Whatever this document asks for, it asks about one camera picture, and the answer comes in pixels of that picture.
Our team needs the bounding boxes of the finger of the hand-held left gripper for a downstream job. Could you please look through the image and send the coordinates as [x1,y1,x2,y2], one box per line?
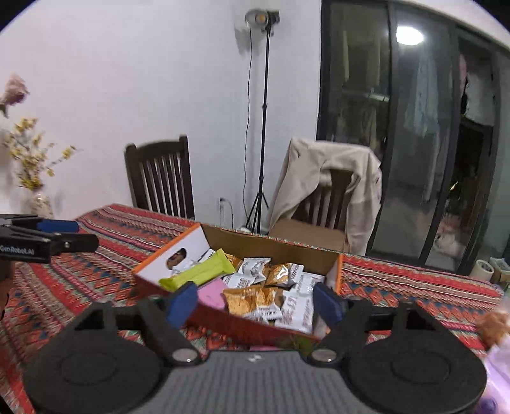
[40,233,99,256]
[0,215,80,234]

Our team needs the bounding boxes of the dark wooden chair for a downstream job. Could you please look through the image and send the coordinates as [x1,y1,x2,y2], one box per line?
[124,135,196,220]

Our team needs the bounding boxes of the white wall socket with plug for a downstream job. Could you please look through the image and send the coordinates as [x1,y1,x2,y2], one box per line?
[217,197,236,231]

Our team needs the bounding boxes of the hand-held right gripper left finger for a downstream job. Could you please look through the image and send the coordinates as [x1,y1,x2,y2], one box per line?
[76,282,202,367]

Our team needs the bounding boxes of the pink snack packet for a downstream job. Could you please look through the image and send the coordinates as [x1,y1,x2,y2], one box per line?
[197,278,228,311]

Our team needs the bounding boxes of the studio light on tripod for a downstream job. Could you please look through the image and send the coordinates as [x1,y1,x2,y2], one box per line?
[233,8,281,235]

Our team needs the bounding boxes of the black framed sliding glass door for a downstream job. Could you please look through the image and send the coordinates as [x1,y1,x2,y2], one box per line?
[317,0,510,275]

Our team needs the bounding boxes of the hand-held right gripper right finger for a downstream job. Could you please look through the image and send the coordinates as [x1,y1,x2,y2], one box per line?
[305,282,439,367]

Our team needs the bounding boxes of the yellow flowers in glass vase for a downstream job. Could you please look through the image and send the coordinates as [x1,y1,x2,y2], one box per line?
[0,117,77,219]

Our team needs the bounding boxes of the red patterned tablecloth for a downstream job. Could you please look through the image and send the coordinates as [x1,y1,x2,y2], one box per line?
[0,204,505,414]

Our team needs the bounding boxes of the gold snack packet white mark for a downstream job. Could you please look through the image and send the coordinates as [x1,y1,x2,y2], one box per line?
[264,263,299,289]

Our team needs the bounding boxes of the hanging white shirt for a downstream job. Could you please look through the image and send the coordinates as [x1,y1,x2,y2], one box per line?
[464,75,497,124]

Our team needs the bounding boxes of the wooden chair under jacket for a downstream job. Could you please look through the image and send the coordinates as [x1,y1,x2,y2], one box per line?
[293,169,355,232]

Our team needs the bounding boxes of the orange white cardboard box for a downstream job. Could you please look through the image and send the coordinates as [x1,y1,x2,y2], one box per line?
[132,218,348,351]

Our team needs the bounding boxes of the chair with beige jacket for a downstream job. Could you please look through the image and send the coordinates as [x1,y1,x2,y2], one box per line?
[269,137,383,255]

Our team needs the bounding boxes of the long green snack packet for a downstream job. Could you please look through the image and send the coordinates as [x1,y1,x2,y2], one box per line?
[158,249,237,291]

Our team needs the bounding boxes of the large gold snack packet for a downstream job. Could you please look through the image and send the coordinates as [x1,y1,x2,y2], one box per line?
[222,286,284,324]

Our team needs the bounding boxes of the white tape roll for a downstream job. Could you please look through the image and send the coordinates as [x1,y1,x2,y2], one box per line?
[470,259,495,284]

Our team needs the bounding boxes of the pink artificial flower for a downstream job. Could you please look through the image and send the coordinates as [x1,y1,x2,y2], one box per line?
[0,74,30,118]

